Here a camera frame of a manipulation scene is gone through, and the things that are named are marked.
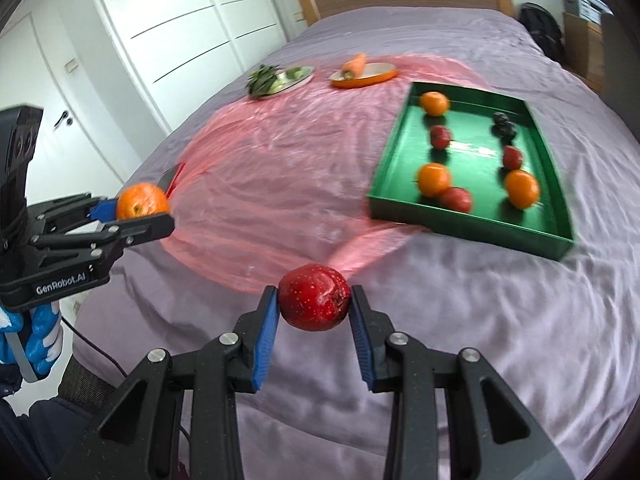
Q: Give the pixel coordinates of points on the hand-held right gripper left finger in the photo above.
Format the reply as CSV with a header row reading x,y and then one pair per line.
x,y
267,340

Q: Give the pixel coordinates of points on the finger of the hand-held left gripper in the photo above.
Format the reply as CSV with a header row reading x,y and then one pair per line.
x,y
105,210
145,230

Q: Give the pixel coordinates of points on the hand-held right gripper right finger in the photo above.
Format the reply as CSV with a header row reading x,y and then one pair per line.
x,y
362,345

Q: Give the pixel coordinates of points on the orange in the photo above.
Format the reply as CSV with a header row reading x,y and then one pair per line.
x,y
142,201
434,180
522,189
434,102

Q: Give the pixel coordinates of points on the red apple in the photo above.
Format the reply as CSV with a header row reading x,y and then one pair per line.
x,y
512,157
440,136
456,199
314,297

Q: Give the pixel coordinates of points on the green tray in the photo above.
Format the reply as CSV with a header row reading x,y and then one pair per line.
x,y
480,200

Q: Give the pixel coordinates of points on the person's left hand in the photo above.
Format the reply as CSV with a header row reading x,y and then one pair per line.
x,y
42,340

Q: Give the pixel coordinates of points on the white door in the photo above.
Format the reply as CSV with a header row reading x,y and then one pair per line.
x,y
75,150

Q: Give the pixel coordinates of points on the phone in red case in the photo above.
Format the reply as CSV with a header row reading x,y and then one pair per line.
x,y
172,175

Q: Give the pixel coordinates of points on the pink plastic sheet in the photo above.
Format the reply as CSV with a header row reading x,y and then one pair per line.
x,y
280,160

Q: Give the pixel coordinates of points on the leafy bok choy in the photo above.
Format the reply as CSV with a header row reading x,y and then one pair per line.
x,y
262,80

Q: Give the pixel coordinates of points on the white wardrobe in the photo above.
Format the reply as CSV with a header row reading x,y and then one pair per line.
x,y
190,25

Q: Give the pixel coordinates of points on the grey plate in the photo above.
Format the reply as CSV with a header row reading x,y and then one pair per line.
x,y
300,81

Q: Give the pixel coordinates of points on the small bok choy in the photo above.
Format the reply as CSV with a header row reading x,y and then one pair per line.
x,y
296,72

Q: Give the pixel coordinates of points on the person's navy clothing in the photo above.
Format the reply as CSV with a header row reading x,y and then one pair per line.
x,y
35,440

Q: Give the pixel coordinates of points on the carrot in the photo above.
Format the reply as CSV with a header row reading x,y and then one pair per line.
x,y
354,65

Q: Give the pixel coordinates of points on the orange oval dish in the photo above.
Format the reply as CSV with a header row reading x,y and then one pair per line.
x,y
380,72

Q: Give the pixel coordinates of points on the black backpack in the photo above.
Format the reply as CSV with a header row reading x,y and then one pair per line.
x,y
542,27

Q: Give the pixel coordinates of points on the wooden drawer cabinet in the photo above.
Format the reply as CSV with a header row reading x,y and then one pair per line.
x,y
582,47

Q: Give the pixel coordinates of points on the white printer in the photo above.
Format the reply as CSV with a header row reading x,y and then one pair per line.
x,y
582,2

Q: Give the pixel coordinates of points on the beige wall switch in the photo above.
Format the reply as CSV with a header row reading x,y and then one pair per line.
x,y
72,65

